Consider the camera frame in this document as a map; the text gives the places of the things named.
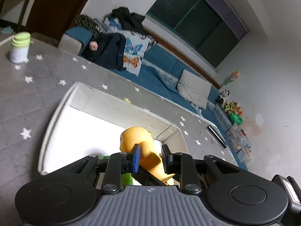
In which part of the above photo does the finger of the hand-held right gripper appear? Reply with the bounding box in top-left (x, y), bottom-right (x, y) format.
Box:
top-left (138, 165), bottom-right (166, 187)

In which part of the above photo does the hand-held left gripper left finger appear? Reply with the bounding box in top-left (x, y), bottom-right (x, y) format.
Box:
top-left (46, 144), bottom-right (141, 195)

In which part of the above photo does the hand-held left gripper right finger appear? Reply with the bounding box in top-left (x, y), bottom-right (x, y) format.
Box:
top-left (161, 144), bottom-right (248, 195)

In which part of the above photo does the large orange rubber duck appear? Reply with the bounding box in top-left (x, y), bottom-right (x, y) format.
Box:
top-left (119, 127), bottom-right (176, 186)

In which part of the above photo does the grey cardboard box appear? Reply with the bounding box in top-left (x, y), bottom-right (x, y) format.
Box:
top-left (38, 82), bottom-right (190, 186)

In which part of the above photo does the black remote control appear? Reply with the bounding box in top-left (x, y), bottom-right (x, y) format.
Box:
top-left (207, 125), bottom-right (228, 148)

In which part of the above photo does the clear plastic storage box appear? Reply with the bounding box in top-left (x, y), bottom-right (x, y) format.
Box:
top-left (226, 124), bottom-right (252, 164)

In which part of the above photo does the patterned storage box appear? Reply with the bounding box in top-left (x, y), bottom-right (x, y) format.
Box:
top-left (213, 104), bottom-right (233, 132)

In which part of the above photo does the grey pillow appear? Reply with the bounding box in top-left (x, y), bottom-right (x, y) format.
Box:
top-left (177, 69), bottom-right (212, 110)

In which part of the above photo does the green plastic bowl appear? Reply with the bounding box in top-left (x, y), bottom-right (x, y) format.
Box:
top-left (229, 113), bottom-right (244, 125)

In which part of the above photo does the plush toy with yellow vest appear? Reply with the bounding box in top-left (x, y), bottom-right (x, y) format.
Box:
top-left (223, 101), bottom-right (238, 113)

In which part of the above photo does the panda plush toy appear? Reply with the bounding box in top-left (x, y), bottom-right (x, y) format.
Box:
top-left (216, 89), bottom-right (230, 104)

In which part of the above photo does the blue sofa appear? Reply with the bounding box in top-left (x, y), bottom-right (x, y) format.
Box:
top-left (58, 26), bottom-right (248, 171)

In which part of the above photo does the butterfly print cushion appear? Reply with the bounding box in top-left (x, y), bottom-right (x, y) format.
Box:
top-left (103, 17), bottom-right (156, 76)

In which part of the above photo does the dark jacket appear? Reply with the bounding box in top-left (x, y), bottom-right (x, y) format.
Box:
top-left (86, 33), bottom-right (127, 71)

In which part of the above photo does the black clothes pile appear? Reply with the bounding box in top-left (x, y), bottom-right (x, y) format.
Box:
top-left (112, 7), bottom-right (146, 34)

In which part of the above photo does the dark window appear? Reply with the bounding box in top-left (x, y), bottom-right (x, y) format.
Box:
top-left (145, 0), bottom-right (249, 69)

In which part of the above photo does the striped cloth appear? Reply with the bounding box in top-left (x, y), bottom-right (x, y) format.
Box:
top-left (75, 15), bottom-right (106, 37)

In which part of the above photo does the white jar with green lid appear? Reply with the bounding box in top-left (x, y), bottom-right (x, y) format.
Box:
top-left (9, 32), bottom-right (31, 64)

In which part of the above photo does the brown wooden door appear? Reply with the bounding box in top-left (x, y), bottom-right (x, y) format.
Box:
top-left (21, 0), bottom-right (99, 40)

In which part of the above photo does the wooden chair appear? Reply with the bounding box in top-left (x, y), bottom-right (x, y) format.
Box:
top-left (0, 0), bottom-right (36, 29)

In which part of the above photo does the wall hanging doll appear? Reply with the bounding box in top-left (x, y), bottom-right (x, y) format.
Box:
top-left (221, 71), bottom-right (240, 86)

